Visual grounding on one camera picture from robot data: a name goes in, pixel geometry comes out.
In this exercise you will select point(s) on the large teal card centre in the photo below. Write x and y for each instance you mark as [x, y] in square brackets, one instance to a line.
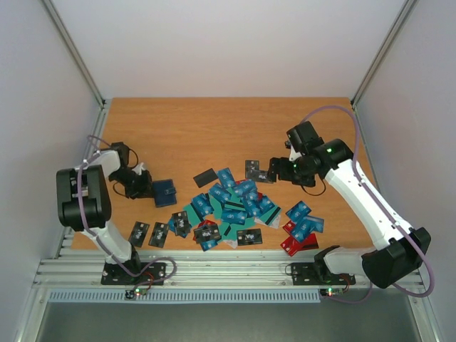
[223, 199]

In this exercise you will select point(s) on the red card bottom right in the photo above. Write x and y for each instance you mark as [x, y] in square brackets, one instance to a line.
[291, 246]

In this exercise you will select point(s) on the right controller board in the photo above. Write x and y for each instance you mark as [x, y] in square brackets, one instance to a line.
[331, 292]

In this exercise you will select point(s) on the white card with red print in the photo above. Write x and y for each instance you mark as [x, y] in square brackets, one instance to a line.
[232, 243]

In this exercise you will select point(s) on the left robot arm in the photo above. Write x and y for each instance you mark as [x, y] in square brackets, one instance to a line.
[84, 202]

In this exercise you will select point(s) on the blue card bottom of pile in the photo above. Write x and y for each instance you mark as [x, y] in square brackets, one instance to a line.
[206, 246]

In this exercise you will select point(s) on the blue card top of pile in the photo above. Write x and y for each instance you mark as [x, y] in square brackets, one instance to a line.
[226, 178]

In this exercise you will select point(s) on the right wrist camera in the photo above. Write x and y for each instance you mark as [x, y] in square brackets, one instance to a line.
[293, 155]

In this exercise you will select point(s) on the teal card with stripe bottom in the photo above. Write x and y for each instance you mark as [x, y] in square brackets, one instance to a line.
[229, 231]

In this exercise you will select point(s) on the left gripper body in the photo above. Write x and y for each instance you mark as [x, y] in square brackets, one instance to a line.
[135, 185]

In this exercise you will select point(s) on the black vip card on red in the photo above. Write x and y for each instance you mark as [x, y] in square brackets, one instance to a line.
[207, 233]

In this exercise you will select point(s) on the aluminium rail frame front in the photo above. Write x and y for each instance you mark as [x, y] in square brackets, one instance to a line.
[221, 269]

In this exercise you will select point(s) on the blue card of pile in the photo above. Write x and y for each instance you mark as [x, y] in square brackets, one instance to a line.
[206, 246]
[226, 178]

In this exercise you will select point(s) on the controller board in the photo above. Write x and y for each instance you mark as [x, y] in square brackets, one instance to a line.
[135, 293]
[331, 292]

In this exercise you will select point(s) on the left controller board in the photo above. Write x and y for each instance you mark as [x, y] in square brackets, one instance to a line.
[135, 293]

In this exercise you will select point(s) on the plain black card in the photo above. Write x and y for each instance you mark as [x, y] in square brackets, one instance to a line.
[206, 177]

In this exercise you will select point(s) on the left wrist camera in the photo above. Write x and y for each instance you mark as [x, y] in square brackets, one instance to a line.
[139, 168]

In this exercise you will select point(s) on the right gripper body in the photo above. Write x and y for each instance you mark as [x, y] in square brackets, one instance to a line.
[281, 169]

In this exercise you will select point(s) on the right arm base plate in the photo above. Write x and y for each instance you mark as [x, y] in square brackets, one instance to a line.
[306, 274]

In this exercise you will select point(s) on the blue card right lower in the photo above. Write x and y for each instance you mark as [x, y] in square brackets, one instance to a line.
[305, 226]

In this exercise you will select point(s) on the blue card right upper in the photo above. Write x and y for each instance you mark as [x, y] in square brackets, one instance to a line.
[298, 211]

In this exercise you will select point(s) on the dark blue card holder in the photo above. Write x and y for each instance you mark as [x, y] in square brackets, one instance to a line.
[164, 193]

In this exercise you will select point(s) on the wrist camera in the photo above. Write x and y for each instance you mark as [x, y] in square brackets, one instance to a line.
[293, 155]
[139, 168]

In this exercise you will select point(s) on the grey slotted cable duct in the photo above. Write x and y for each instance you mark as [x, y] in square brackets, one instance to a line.
[186, 296]

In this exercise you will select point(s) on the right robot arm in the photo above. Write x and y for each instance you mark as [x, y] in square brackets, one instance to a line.
[398, 248]

